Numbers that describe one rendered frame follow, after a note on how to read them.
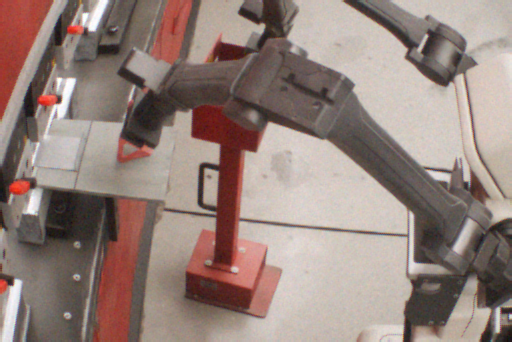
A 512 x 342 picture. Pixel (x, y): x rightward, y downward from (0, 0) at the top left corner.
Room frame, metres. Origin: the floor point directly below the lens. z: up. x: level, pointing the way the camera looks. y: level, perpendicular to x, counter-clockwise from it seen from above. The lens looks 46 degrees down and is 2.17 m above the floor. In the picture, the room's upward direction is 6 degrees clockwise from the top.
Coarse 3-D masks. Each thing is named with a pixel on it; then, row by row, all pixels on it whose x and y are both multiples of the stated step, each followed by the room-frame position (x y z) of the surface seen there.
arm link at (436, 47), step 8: (432, 40) 1.23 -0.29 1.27; (440, 40) 1.22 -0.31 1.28; (424, 48) 1.22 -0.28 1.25; (432, 48) 1.21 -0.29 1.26; (440, 48) 1.21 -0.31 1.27; (448, 48) 1.21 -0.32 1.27; (456, 48) 1.22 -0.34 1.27; (432, 56) 1.19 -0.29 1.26; (440, 56) 1.19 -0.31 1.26; (448, 56) 1.20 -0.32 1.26; (456, 56) 1.21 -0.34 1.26; (464, 56) 1.21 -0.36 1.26; (440, 64) 1.18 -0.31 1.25; (448, 64) 1.19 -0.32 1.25; (456, 64) 1.20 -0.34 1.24; (464, 64) 1.20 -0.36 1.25; (472, 64) 1.21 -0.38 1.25; (456, 72) 1.18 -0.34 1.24; (464, 72) 1.19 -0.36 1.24
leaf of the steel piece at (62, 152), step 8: (48, 136) 1.15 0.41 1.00; (56, 136) 1.15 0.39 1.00; (64, 136) 1.15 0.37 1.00; (40, 144) 1.12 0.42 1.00; (48, 144) 1.13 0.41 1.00; (56, 144) 1.13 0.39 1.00; (64, 144) 1.13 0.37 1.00; (72, 144) 1.13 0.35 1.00; (80, 144) 1.12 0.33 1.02; (40, 152) 1.10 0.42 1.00; (48, 152) 1.10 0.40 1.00; (56, 152) 1.11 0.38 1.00; (64, 152) 1.11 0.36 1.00; (72, 152) 1.11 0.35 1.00; (80, 152) 1.11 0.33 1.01; (40, 160) 1.08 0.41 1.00; (48, 160) 1.08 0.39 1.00; (56, 160) 1.09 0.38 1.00; (64, 160) 1.09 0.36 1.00; (72, 160) 1.09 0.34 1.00; (56, 168) 1.07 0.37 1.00; (64, 168) 1.07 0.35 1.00; (72, 168) 1.07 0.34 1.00
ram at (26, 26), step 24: (0, 0) 0.88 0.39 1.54; (24, 0) 0.99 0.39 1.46; (48, 0) 1.13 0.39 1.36; (0, 24) 0.88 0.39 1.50; (24, 24) 0.99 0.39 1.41; (0, 48) 0.87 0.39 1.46; (24, 48) 0.99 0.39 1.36; (0, 72) 0.86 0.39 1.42; (0, 96) 0.85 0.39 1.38; (24, 96) 0.97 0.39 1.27; (0, 120) 0.84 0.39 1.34
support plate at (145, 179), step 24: (72, 120) 1.20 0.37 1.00; (96, 144) 1.14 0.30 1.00; (168, 144) 1.16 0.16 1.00; (48, 168) 1.06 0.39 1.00; (96, 168) 1.08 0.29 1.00; (120, 168) 1.09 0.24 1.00; (144, 168) 1.09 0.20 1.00; (168, 168) 1.10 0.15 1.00; (96, 192) 1.02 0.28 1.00; (120, 192) 1.03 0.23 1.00; (144, 192) 1.04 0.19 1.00
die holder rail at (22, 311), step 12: (12, 288) 0.79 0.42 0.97; (12, 300) 0.76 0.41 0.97; (12, 312) 0.73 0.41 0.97; (24, 312) 0.78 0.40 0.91; (0, 324) 0.70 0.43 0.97; (12, 324) 0.71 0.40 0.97; (24, 324) 0.76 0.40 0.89; (0, 336) 0.67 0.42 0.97; (12, 336) 0.68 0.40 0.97; (24, 336) 0.73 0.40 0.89
